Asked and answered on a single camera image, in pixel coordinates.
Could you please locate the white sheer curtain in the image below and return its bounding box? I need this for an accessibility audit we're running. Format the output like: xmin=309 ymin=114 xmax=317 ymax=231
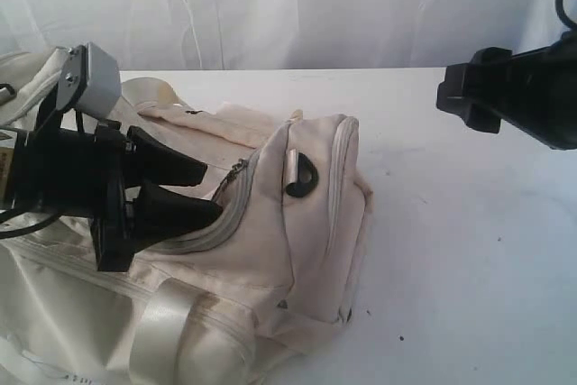
xmin=1 ymin=0 xmax=563 ymax=70

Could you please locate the cream duffel bag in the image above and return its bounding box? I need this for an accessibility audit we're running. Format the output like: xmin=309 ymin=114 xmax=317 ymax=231
xmin=1 ymin=48 xmax=371 ymax=384

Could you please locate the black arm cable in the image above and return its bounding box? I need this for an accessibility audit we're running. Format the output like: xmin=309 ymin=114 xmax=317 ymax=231
xmin=554 ymin=0 xmax=577 ymax=30
xmin=0 ymin=204 xmax=69 ymax=242

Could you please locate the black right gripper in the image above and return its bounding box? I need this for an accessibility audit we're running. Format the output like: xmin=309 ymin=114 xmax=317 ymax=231
xmin=436 ymin=31 xmax=576 ymax=151

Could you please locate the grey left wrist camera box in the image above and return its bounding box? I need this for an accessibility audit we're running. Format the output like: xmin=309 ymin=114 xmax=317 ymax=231
xmin=34 ymin=42 xmax=122 ymax=133

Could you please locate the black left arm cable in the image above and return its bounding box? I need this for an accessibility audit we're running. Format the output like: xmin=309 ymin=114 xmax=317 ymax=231
xmin=0 ymin=204 xmax=69 ymax=242

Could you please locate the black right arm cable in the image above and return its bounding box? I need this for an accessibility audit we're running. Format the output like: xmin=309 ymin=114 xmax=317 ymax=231
xmin=554 ymin=0 xmax=577 ymax=30

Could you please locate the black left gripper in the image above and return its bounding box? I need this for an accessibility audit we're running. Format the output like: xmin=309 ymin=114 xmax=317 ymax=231
xmin=8 ymin=121 xmax=223 ymax=272

